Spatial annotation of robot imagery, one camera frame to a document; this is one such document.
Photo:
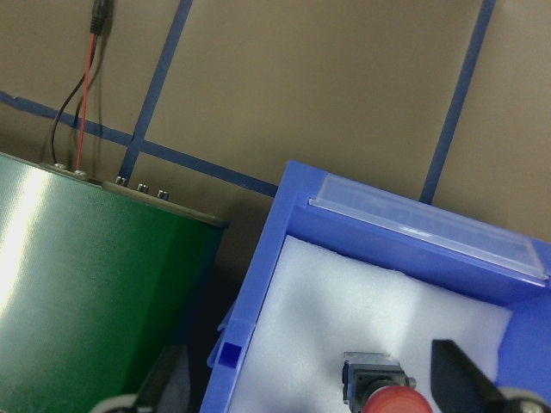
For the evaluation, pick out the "white foam pad right bin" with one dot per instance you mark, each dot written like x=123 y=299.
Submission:
x=321 y=305

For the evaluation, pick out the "green conveyor belt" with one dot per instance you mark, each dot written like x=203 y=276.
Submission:
x=95 y=282

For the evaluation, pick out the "red push button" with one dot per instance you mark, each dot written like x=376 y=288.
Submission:
x=376 y=382

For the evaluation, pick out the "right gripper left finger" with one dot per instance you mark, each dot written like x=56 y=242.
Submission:
x=167 y=386

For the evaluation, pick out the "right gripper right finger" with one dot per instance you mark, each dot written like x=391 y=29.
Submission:
x=458 y=385

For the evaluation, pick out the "right blue plastic bin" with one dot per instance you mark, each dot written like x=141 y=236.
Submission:
x=446 y=250

